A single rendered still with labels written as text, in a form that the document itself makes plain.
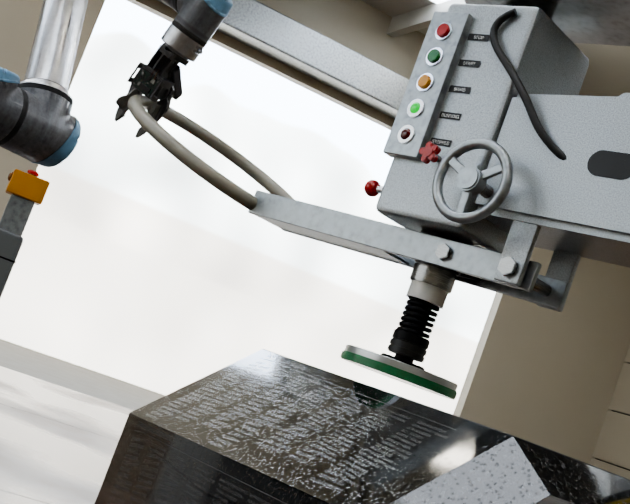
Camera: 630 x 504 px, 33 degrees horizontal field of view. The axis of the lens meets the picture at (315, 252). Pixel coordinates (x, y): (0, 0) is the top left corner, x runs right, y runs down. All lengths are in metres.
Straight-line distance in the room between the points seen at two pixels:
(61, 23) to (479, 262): 1.41
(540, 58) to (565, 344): 8.90
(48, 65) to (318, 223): 0.98
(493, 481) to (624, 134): 0.64
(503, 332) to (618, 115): 8.62
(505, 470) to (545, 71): 0.83
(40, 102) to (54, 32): 0.21
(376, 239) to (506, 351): 8.44
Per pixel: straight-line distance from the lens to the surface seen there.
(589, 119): 1.82
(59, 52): 2.82
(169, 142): 2.22
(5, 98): 2.66
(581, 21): 2.06
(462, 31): 2.00
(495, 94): 1.91
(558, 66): 2.02
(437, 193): 1.83
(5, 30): 8.76
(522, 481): 1.40
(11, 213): 3.68
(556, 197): 1.79
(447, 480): 1.41
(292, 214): 2.15
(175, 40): 2.44
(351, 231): 2.04
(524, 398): 10.60
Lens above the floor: 0.78
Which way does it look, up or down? 6 degrees up
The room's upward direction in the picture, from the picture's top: 20 degrees clockwise
